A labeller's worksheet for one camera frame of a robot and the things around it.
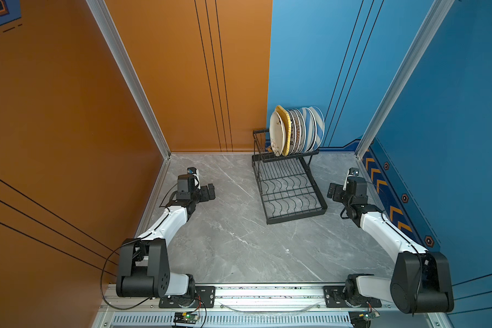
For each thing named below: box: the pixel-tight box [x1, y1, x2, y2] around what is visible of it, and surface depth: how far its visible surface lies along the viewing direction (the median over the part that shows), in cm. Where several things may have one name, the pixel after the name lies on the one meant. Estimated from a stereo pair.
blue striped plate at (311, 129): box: [299, 107, 318, 154], surface depth 86 cm
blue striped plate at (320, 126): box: [308, 105, 326, 152], surface depth 86 cm
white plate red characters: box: [286, 109, 296, 156], surface depth 82 cm
